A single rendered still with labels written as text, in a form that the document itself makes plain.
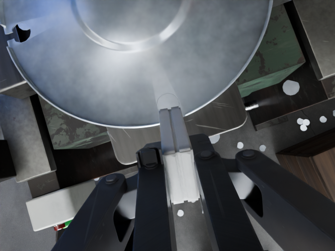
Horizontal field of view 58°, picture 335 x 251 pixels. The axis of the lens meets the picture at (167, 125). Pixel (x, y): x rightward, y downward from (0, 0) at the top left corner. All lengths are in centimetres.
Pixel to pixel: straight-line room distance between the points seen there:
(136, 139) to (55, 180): 24
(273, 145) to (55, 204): 79
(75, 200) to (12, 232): 82
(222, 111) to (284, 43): 20
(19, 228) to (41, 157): 82
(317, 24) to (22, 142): 47
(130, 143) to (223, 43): 14
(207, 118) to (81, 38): 16
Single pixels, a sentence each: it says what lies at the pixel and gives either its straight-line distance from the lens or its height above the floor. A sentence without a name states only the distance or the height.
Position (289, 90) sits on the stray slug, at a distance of 46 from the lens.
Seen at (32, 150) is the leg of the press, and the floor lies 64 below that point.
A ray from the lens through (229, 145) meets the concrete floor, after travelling 109.
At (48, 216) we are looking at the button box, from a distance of 52.
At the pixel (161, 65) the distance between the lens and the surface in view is 31.
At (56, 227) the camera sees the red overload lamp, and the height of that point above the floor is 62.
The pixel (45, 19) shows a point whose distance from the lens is 37.
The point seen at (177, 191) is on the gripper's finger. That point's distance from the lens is 16.
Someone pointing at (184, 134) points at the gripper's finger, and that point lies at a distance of 16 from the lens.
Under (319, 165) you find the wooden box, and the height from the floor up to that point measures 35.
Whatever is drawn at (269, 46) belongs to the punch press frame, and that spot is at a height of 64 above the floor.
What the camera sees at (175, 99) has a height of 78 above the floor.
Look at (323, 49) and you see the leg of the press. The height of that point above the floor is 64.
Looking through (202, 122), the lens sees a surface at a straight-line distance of 30.
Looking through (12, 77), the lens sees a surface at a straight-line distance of 46.
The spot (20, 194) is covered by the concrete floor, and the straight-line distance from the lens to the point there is 129.
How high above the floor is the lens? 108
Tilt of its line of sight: 83 degrees down
